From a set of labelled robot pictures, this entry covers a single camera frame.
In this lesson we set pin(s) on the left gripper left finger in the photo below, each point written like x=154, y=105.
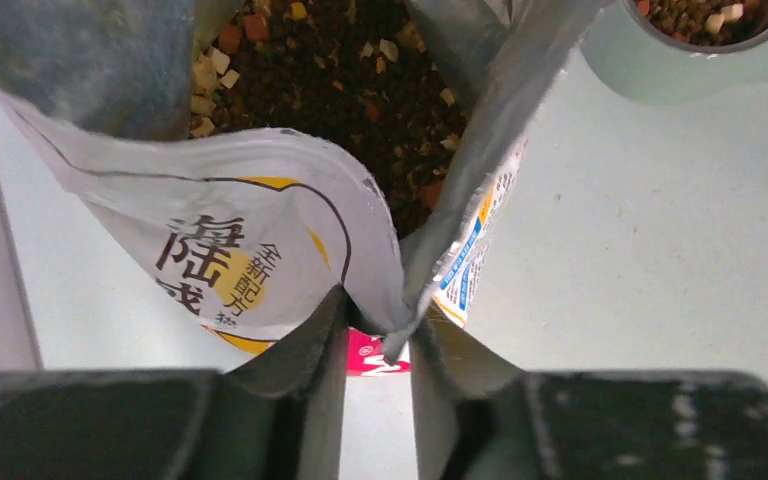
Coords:
x=279, y=416

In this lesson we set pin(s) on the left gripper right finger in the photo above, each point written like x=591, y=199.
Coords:
x=478, y=416

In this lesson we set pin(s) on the pet food bag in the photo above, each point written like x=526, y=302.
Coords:
x=249, y=231

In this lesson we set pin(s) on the pet food kibble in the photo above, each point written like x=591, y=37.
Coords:
x=355, y=73

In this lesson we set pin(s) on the pale green bowl tray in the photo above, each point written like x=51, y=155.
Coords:
x=640, y=63

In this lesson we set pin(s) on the kibble in left bowl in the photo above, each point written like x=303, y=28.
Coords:
x=707, y=23

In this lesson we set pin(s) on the left steel bowl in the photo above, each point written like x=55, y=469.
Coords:
x=650, y=38

